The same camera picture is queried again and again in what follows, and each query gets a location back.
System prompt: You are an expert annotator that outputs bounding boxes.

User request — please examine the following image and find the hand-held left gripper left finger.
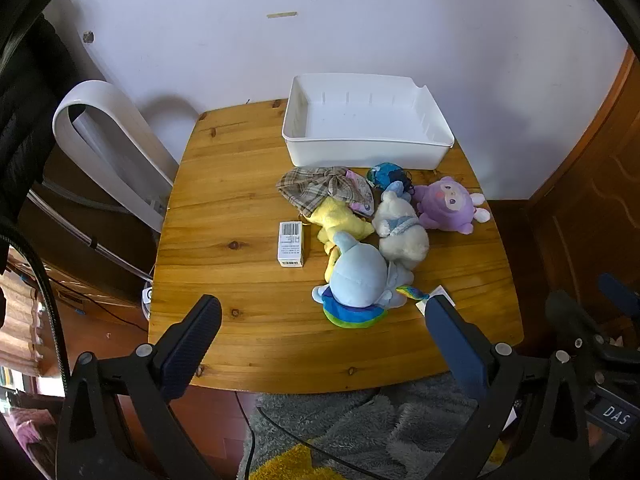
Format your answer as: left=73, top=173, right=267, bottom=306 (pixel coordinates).
left=55, top=294, right=223, bottom=480

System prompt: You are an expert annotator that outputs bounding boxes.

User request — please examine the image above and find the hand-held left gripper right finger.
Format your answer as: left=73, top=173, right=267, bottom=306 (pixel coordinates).
left=424, top=294, right=596, bottom=480

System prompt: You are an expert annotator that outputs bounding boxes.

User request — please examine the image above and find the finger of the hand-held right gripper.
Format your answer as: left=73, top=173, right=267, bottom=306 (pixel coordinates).
left=596, top=272, right=640, bottom=308
left=544, top=289, right=603, bottom=357

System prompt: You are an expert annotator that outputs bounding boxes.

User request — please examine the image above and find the small white green-label box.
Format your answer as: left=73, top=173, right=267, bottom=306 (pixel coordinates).
left=416, top=284, right=457, bottom=317

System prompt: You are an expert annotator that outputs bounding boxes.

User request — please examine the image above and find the light blue plush toy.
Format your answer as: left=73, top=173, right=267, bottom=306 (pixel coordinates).
left=312, top=230, right=431, bottom=330

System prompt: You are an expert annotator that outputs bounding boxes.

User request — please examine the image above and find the white plush toy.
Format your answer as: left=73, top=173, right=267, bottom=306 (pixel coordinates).
left=372, top=181, right=431, bottom=268

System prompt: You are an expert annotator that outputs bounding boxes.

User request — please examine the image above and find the yellow plush toy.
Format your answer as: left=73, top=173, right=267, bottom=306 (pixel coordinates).
left=305, top=196, right=376, bottom=283

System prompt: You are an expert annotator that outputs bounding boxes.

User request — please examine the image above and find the white plastic bin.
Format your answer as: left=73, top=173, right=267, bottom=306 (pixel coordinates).
left=281, top=74, right=455, bottom=170

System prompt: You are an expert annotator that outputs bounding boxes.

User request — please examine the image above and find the wooden door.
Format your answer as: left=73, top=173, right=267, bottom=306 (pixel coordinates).
left=520, top=47, right=640, bottom=351

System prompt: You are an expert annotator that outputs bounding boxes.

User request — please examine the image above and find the grey fluffy rug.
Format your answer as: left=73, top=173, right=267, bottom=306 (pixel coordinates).
left=237, top=372, right=521, bottom=480

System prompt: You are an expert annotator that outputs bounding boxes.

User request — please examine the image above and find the purple plush doll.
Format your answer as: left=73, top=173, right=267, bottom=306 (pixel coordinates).
left=412, top=176, right=492, bottom=236

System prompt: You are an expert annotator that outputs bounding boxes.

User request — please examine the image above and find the wooden cabinet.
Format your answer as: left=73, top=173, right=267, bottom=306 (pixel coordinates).
left=20, top=145, right=161, bottom=311

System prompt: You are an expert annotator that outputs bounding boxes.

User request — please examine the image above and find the orange curtain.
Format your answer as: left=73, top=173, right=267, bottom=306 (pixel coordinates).
left=0, top=280, right=47, bottom=377

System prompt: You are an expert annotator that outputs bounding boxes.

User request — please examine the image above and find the blue globe print pouch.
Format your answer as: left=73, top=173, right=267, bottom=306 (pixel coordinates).
left=366, top=162, right=415, bottom=193

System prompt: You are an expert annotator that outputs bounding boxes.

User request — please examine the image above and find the plaid fabric bow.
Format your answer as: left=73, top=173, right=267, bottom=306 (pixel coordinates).
left=276, top=165, right=351, bottom=216

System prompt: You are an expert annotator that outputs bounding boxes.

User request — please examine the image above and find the white bladeless fan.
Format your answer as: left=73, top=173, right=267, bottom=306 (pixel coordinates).
left=52, top=80, right=181, bottom=233

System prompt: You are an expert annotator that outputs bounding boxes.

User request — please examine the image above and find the black jacket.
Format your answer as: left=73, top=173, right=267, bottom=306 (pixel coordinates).
left=0, top=10, right=81, bottom=241

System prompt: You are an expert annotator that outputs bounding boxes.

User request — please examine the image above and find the thick black cable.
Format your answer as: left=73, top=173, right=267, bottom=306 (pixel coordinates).
left=0, top=225, right=68, bottom=391

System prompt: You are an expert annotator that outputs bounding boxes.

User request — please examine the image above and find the thin black cable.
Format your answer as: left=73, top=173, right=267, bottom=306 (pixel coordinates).
left=256, top=404, right=451, bottom=480

